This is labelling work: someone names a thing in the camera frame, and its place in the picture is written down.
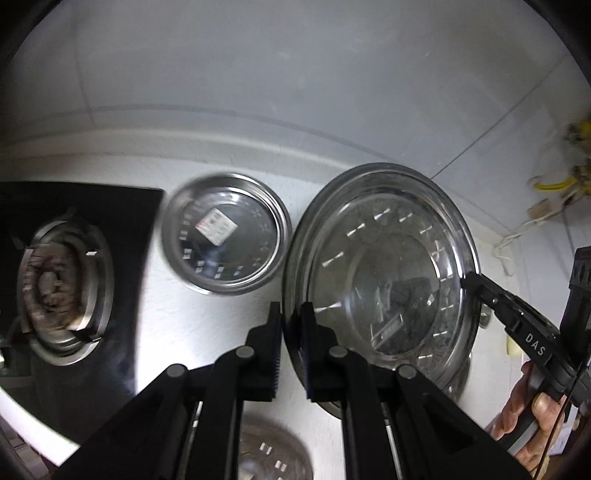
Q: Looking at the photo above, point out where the plain steel plate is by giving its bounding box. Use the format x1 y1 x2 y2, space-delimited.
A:
238 414 314 480

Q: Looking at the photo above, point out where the black glass gas stove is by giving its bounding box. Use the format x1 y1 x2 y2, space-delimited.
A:
1 181 164 443

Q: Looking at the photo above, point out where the white power cable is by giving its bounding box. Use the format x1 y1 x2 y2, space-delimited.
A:
493 191 578 277

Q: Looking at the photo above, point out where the large steel plate with label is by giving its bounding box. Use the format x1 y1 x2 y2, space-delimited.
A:
281 163 480 390

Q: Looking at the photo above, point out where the right hand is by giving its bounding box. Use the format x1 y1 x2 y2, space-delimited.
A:
490 361 578 476

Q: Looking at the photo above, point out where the yellow wire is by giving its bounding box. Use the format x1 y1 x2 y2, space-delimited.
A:
533 120 591 192

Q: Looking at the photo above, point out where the black cable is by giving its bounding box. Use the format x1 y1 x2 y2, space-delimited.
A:
530 359 591 480

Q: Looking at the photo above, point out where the beige wall socket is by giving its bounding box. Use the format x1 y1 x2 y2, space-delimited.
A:
528 199 555 220

